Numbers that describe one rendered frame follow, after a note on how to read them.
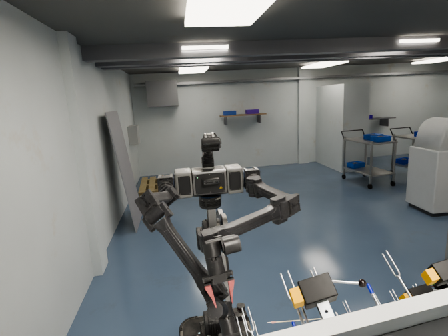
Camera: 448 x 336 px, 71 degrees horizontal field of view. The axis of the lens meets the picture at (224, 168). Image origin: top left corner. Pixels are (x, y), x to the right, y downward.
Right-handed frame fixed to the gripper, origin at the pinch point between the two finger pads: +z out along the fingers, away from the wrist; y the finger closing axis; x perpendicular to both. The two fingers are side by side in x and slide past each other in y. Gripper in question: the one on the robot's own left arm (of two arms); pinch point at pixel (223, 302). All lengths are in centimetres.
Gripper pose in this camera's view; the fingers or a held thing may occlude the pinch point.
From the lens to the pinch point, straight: 112.1
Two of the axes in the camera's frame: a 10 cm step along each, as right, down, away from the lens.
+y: 9.7, -2.2, 0.9
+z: 2.4, 9.5, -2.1
